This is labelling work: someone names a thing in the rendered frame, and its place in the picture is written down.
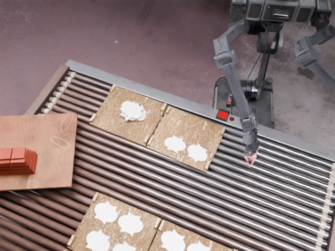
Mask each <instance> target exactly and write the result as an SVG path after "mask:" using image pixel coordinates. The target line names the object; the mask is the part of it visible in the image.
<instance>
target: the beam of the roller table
mask: <svg viewBox="0 0 335 251"><path fill-rule="evenodd" d="M65 65H67V66H69V68H70V71H71V72H76V73H77V74H80V75H83V76H86V77H89V78H91V79H94V80H97V81H100V82H103V83H106V84H109V85H111V86H112V85H116V86H118V87H120V88H123V89H126V90H128V91H131V92H134V93H137V94H139V95H142V96H145V97H147V98H150V99H153V100H156V101H158V102H161V103H166V104H167V105H168V106H171V107H174V108H177V109H180V110H183V111H186V112H188V113H191V114H194V115H197V116H200V117H203V118H206V119H208V120H211V121H214V122H217V123H220V124H223V125H225V126H229V127H232V128H234V129H237V130H240V131H244V130H243V129H242V126H241V122H240V118H239V117H237V116H234V115H231V114H229V117H228V119H227V122H224V121H221V120H219V119H216V115H217V113H218V111H219V110H216V109H213V108H210V107H207V106H205V105H202V104H199V103H196V102H193V101H190V100H187V99H184V98H181V97H178V96H175V95H172V94H170V93H167V92H164V91H161V90H158V89H155V88H152V87H149V86H146V85H143V84H140V83H137V82H135V81H132V80H129V79H126V78H123V77H120V76H117V75H114V74H111V73H108V72H105V71H103V70H100V69H97V68H94V67H91V66H88V65H85V64H82V63H79V62H76V61H73V60H70V59H69V60H68V62H67V63H66V64H65ZM230 117H233V118H234V121H231V120H230ZM255 128H256V129H257V130H258V132H257V136H258V137H260V138H263V139H266V140H269V141H272V142H274V143H277V144H280V145H283V146H286V147H289V148H292V149H294V150H297V151H300V152H303V153H306V154H309V155H311V156H314V157H317V158H320V159H323V160H326V161H329V162H331V163H335V150H333V149H330V148H327V147H324V146H322V145H319V144H316V143H313V142H310V141H307V140H304V139H301V138H298V137H295V136H292V135H289V134H287V133H284V132H281V131H278V130H275V129H272V128H269V127H266V126H263V125H260V124H258V126H257V127H255Z"/></svg>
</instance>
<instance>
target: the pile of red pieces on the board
mask: <svg viewBox="0 0 335 251"><path fill-rule="evenodd" d="M36 162H37V153H36V152H35V151H33V150H30V149H28V148H26V147H16V148H0V176H3V175H22V174H35V169H36Z"/></svg>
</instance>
